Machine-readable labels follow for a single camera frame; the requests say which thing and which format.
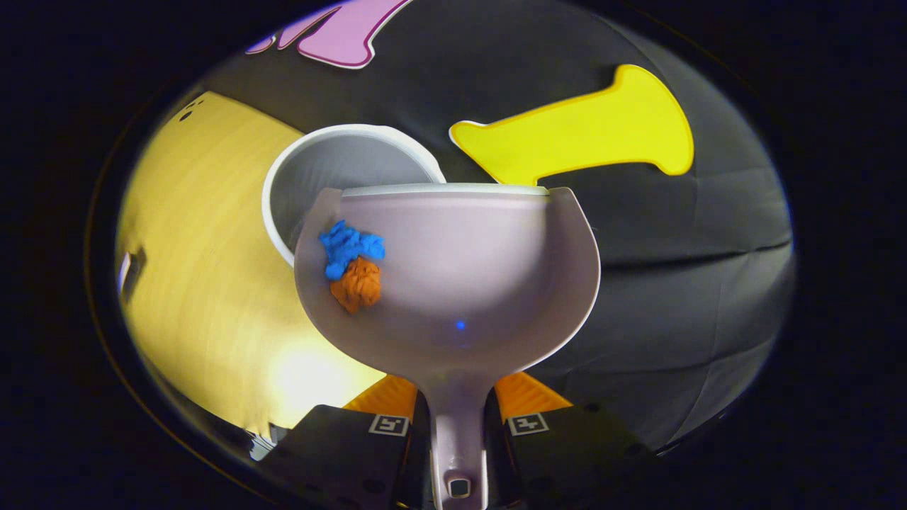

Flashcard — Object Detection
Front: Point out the pale purple dustpan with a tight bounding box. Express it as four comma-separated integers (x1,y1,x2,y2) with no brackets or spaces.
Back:
293,183,602,510

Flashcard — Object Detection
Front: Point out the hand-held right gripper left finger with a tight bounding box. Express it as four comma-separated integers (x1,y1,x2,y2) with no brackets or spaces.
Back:
262,374,433,510

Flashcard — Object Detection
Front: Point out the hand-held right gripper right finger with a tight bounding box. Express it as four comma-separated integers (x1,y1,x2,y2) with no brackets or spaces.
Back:
485,372,660,510

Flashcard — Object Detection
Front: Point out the white ribbed garbage bin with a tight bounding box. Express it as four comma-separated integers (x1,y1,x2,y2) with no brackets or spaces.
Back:
261,124,447,268

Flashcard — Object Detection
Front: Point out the blue paper trash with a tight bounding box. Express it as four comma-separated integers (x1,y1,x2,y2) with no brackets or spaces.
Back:
318,220,386,281

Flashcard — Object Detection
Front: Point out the orange paper trash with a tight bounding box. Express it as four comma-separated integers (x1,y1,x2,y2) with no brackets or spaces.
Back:
329,256,383,315

